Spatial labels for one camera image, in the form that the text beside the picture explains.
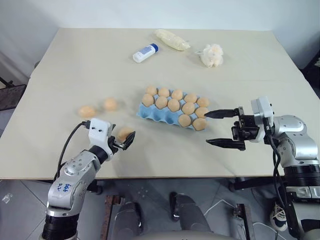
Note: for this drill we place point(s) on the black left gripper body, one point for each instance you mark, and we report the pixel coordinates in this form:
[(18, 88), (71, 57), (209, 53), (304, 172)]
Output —
[(115, 146)]

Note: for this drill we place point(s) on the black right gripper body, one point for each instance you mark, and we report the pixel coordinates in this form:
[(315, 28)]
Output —
[(246, 127)]

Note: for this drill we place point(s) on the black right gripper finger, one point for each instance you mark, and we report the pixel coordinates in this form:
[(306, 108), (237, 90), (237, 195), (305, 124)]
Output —
[(221, 113), (227, 143)]

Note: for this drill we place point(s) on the brown egg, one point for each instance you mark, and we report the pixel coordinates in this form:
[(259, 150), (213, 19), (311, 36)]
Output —
[(203, 101), (110, 104), (191, 97), (123, 133), (173, 105), (148, 99), (151, 90), (177, 93), (86, 111), (201, 112), (199, 124), (185, 121), (163, 91), (188, 108), (161, 102)]

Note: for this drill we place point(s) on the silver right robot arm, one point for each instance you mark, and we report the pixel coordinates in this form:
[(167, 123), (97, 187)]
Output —
[(297, 147)]

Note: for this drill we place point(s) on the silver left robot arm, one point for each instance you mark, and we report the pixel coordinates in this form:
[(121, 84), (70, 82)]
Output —
[(75, 175)]

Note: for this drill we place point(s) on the blue egg carton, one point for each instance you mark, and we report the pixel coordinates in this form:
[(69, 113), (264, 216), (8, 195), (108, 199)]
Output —
[(160, 115)]

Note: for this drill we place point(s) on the black table caster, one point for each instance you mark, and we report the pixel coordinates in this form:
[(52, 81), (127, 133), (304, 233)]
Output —
[(95, 188), (240, 184)]

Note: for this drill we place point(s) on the dark rounded robot leg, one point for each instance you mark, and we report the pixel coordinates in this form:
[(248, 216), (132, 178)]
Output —
[(190, 217), (128, 220)]

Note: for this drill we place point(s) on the white bottle with blue cap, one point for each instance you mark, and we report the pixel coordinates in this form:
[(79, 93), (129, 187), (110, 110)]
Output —
[(145, 53)]

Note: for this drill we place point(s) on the dark equipment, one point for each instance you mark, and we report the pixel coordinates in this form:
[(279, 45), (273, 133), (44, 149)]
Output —
[(312, 72)]

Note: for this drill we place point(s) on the white and black sneaker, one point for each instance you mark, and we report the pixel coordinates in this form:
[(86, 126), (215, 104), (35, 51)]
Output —
[(278, 216)]

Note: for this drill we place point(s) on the clear bag of white filling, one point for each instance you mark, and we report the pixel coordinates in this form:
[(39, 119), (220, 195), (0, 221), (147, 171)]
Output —
[(171, 39)]

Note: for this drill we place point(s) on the black case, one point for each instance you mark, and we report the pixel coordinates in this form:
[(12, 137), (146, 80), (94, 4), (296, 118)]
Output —
[(11, 96)]

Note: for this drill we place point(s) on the clear plastic scrap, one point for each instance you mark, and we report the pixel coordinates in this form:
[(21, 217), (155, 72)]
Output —
[(6, 198)]

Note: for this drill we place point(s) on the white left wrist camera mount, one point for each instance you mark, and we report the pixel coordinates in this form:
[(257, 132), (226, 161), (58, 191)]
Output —
[(98, 131)]

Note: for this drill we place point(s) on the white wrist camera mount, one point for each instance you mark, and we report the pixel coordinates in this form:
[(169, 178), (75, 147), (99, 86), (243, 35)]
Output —
[(261, 107), (98, 131)]

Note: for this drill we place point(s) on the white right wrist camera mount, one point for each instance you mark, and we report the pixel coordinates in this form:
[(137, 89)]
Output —
[(261, 107)]

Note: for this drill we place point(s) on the rusty metal frame bar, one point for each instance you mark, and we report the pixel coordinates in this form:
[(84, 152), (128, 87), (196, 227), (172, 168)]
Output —
[(243, 221), (111, 215)]

